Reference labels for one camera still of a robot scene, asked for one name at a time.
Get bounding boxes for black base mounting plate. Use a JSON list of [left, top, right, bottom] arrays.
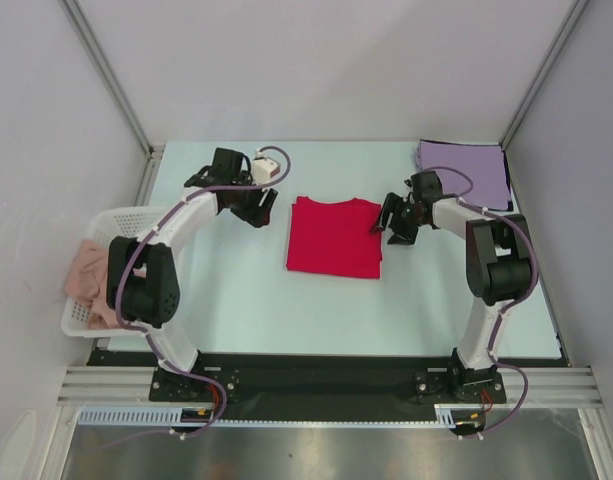
[[87, 349, 566, 423]]

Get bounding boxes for folded purple t shirt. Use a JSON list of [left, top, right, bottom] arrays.
[[415, 140, 508, 211]]

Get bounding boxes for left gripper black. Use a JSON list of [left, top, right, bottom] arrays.
[[229, 171, 277, 228]]

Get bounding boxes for aluminium frame post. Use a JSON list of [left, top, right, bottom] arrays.
[[500, 0, 590, 150], [58, 0, 153, 158]]

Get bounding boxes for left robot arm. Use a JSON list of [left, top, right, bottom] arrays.
[[106, 145, 292, 400]]

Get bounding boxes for left aluminium frame post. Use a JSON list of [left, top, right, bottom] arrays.
[[58, 0, 153, 158]]

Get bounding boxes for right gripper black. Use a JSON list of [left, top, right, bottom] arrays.
[[369, 192, 425, 246]]

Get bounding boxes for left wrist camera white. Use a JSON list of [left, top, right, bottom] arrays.
[[251, 150, 281, 185]]

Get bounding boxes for white slotted cable duct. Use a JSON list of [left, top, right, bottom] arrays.
[[77, 407, 475, 429]]

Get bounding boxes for red t shirt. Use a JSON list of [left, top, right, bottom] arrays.
[[286, 196, 382, 280]]

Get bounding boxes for purple cable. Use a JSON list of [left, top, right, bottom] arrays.
[[98, 145, 293, 449], [423, 165, 540, 441]]

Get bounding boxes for aluminium rail front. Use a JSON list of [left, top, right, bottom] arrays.
[[58, 366, 603, 409]]

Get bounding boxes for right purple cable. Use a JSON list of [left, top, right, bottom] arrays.
[[423, 165, 540, 441]]

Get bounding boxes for right aluminium frame post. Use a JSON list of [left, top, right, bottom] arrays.
[[500, 0, 590, 150]]

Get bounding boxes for white plastic laundry basket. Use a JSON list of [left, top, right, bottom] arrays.
[[61, 206, 188, 338]]

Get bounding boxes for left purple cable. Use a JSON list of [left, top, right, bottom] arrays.
[[98, 145, 293, 449]]

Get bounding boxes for pink t shirt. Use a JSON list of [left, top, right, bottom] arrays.
[[64, 239, 145, 333]]

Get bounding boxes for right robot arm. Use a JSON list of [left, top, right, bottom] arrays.
[[371, 168, 539, 402]]

